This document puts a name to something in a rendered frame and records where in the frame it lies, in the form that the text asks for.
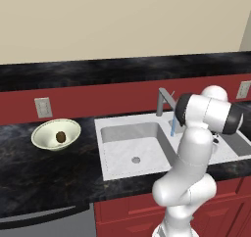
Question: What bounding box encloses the grey wall socket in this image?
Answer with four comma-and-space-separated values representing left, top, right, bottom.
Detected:
235, 80, 251, 100
33, 96, 54, 119

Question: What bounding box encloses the brown kiwi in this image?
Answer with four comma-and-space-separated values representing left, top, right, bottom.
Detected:
55, 130, 68, 144

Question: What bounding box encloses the blue water stream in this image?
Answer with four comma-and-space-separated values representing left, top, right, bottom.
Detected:
170, 118, 177, 138

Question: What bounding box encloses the black dishwasher handle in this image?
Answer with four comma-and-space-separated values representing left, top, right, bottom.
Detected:
0, 205, 91, 230

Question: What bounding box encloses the pale green bowl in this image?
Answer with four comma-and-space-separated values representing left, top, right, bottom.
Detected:
30, 118, 82, 152

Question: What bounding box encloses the grey sink faucet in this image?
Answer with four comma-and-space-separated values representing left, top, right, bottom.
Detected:
155, 87, 179, 118

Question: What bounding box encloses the red cupboard run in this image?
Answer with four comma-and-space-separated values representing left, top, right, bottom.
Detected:
93, 175, 251, 237

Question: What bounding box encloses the grey dishwasher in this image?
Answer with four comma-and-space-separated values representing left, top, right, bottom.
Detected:
0, 203, 98, 237

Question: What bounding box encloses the white marble sink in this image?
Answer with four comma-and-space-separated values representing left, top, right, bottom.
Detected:
94, 110, 251, 182

